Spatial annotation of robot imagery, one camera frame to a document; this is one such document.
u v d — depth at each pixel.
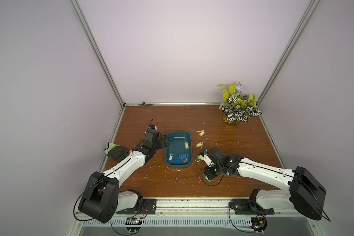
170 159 0.90
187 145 0.96
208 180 0.81
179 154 0.92
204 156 0.76
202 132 1.03
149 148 0.66
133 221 0.72
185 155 0.91
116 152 0.95
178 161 0.89
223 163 0.63
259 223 0.70
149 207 0.73
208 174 0.71
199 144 0.97
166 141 0.81
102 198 0.41
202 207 0.74
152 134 0.67
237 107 0.87
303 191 0.40
